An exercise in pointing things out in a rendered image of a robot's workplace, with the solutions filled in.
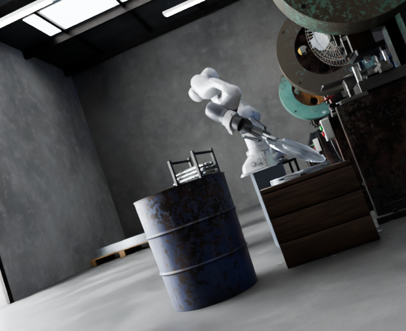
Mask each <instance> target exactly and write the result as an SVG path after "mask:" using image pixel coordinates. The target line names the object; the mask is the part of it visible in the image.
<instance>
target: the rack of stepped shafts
mask: <svg viewBox="0 0 406 331"><path fill-rule="evenodd" d="M190 152H191V156H192V159H193V161H194V164H195V166H193V164H192V161H191V158H187V160H183V161H179V162H171V160H170V161H168V165H169V168H170V171H171V174H172V177H173V180H174V184H173V185H174V186H178V185H181V184H183V183H187V182H189V181H193V180H195V179H199V178H201V177H205V176H208V175H212V174H215V172H216V173H220V172H221V171H220V169H219V166H218V163H217V160H216V158H215V154H214V152H213V149H212V148H209V150H207V151H202V152H194V151H193V150H192V151H190ZM207 153H210V154H211V156H212V159H213V161H214V162H206V163H202V164H199V165H198V161H197V159H196V156H195V155H199V154H207ZM187 162H188V163H189V165H190V168H188V169H186V170H184V171H181V172H179V174H177V175H176V174H175V171H174V169H173V166H172V165H175V164H182V163H187ZM213 164H214V165H213ZM211 165H213V166H211ZM178 176H179V178H177V177H178Z"/></svg>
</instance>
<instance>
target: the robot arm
mask: <svg viewBox="0 0 406 331"><path fill-rule="evenodd" d="M191 86H192V87H191V89H190V90H189V96H190V98H191V99H192V100H194V101H196V102H201V101H203V100H204V99H211V100H212V101H213V102H209V103H208V104H207V106H206V115H207V116H208V117H209V118H211V119H213V120H214V121H216V122H220V123H221V124H223V125H224V126H225V127H226V128H227V130H228V132H229V133H230V134H233V133H234V132H235V131H236V130H237V131H239V132H240V133H241V134H242V139H244V140H245V141H246V144H247V147H248V149H249V151H247V153H246V154H247V157H248V158H247V160H246V161H245V163H244V165H243V167H242V172H243V174H242V176H241V178H243V177H247V176H249V175H251V174H253V173H255V172H258V171H261V170H263V169H267V168H269V167H272V166H275V165H277V164H276V162H275V161H274V159H273V157H272V155H271V153H270V150H269V147H268V145H267V144H266V138H268V137H269V138H271V139H273V140H277V139H278V138H276V137H274V136H271V133H270V132H268V131H266V126H264V124H262V123H261V122H259V121H260V118H261V115H260V112H259V111H258V110H256V109H255V108H253V107H251V106H250V105H248V104H246V103H245V102H243V101H241V100H240V98H241V95H242V91H241V90H240V88H239V87H238V86H236V85H231V84H229V83H227V82H225V81H222V80H220V79H219V75H218V73H217V72H216V71H215V70H214V69H212V68H206V69H205V70H203V72H202V73H201V74H200V75H195V76H194V77H193V78H192V79H191ZM258 126H260V127H261V128H262V129H261V128H259V127H258Z"/></svg>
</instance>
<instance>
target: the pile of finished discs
mask: <svg viewBox="0 0 406 331"><path fill-rule="evenodd" d="M328 166H331V164H330V160H329V161H326V162H323V163H320V164H317V165H314V166H311V167H309V168H306V169H303V170H300V171H297V172H295V173H291V174H289V175H286V176H284V177H280V178H278V179H275V180H272V181H270V183H271V186H275V185H278V184H281V183H284V182H287V181H290V180H293V179H295V178H298V177H301V176H303V175H307V174H309V173H313V172H315V171H318V170H320V169H323V168H326V167H328Z"/></svg>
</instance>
